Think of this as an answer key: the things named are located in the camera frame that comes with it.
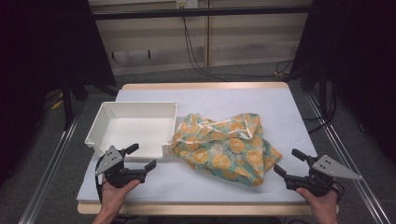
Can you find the orange print cloth bag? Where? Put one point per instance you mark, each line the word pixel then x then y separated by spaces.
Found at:
pixel 224 149

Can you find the black curtain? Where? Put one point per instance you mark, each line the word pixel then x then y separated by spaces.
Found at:
pixel 37 46
pixel 358 56

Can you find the white wall outlet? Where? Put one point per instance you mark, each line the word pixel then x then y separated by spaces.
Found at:
pixel 186 3

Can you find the pale grey table mat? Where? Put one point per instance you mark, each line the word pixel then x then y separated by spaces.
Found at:
pixel 218 99

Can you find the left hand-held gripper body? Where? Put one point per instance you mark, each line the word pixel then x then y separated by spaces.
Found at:
pixel 120 175

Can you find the person's right hand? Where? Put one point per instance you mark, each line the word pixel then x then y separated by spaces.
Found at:
pixel 322 203

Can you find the small yellow object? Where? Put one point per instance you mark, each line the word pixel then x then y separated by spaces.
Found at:
pixel 57 104

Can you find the white plastic bin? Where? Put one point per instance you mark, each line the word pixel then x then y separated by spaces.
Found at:
pixel 137 130

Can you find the black stand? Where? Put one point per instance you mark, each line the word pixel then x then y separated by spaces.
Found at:
pixel 67 105

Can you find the metal floor rail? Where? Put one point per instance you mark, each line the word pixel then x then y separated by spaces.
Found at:
pixel 46 174
pixel 351 168

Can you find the black horizontal bar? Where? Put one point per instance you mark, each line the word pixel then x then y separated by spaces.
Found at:
pixel 199 12

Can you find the person's left hand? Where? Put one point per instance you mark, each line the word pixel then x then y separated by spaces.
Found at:
pixel 113 197

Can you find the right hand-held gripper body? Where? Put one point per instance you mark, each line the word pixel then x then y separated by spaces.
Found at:
pixel 317 180

